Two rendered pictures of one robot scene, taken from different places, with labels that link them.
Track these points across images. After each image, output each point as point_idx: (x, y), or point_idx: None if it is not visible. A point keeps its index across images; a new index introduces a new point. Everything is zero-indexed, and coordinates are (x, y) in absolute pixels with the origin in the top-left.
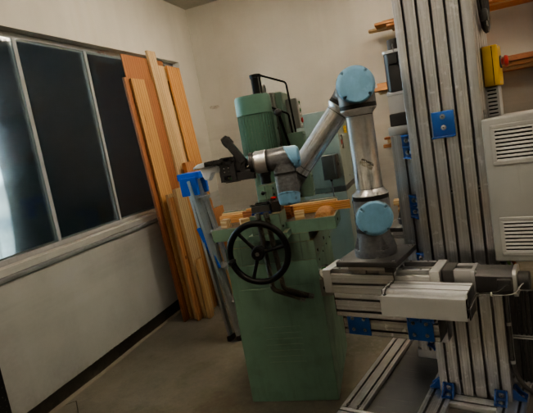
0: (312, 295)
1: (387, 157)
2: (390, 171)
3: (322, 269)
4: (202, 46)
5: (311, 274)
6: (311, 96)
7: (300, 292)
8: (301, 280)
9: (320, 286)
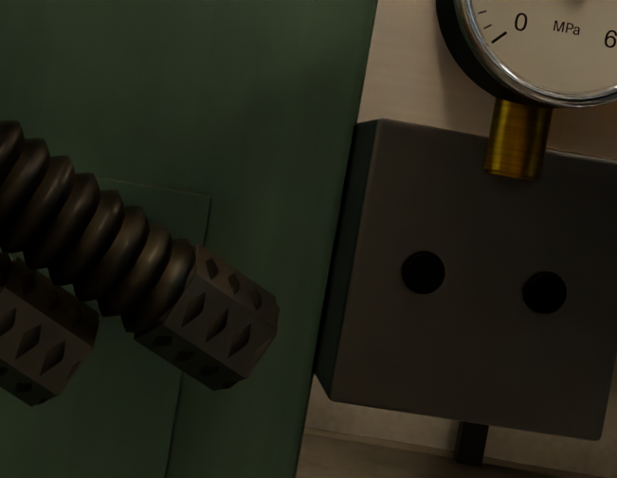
0: (246, 306)
1: (401, 44)
2: (396, 101)
3: None
4: None
5: (249, 35)
6: None
7: (40, 182)
8: (63, 96)
9: (364, 233)
